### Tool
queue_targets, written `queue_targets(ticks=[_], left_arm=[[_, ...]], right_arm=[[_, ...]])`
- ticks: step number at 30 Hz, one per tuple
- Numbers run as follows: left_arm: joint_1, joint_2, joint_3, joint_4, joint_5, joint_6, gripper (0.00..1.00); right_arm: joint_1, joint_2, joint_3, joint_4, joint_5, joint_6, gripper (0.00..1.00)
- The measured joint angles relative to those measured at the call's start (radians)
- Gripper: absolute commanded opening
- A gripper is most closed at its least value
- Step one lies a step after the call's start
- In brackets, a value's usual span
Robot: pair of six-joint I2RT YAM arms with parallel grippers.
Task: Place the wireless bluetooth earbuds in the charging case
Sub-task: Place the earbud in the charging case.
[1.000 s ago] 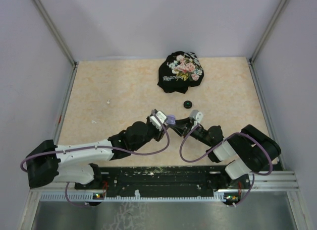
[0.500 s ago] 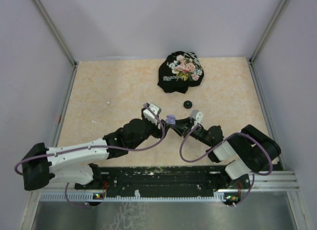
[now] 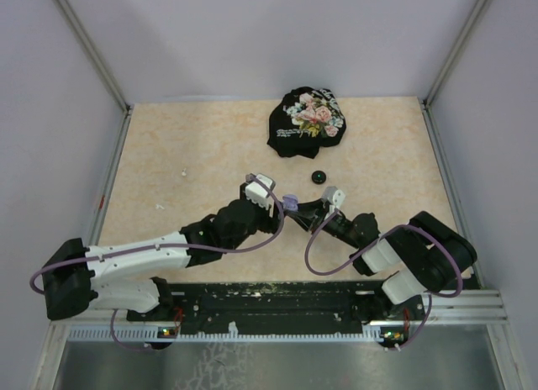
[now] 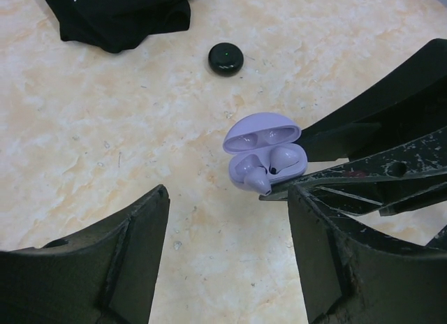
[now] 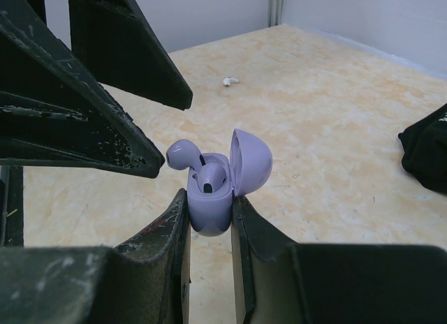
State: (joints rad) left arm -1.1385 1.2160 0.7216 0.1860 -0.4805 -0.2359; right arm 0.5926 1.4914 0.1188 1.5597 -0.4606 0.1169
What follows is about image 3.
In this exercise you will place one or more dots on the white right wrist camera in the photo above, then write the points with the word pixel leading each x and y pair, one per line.
pixel 334 197

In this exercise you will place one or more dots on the right aluminium frame post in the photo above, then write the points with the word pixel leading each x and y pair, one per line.
pixel 463 37

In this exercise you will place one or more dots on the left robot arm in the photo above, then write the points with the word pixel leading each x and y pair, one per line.
pixel 78 278

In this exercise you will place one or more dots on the purple earbud charging case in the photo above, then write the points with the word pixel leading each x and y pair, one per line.
pixel 290 202

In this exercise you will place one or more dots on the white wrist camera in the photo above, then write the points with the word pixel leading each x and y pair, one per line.
pixel 258 190
pixel 334 197

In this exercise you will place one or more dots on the black earbud charging case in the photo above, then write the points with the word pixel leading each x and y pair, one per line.
pixel 319 177

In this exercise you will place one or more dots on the aluminium frame post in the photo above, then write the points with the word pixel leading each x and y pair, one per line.
pixel 92 53
pixel 463 37

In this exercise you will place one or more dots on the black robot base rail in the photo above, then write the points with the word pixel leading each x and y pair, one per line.
pixel 282 306

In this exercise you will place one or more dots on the left aluminium frame post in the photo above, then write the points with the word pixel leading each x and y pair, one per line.
pixel 92 53

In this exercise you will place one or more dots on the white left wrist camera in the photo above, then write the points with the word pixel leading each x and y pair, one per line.
pixel 258 190

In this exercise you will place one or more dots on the black floral folded shirt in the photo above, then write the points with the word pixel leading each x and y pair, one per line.
pixel 305 121

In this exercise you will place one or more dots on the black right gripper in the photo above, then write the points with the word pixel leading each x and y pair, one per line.
pixel 313 209

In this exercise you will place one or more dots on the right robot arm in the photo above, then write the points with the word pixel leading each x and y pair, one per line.
pixel 432 256

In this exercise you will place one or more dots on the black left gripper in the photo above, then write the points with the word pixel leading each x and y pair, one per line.
pixel 270 223

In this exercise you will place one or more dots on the white slotted cable duct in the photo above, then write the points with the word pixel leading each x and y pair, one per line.
pixel 131 333

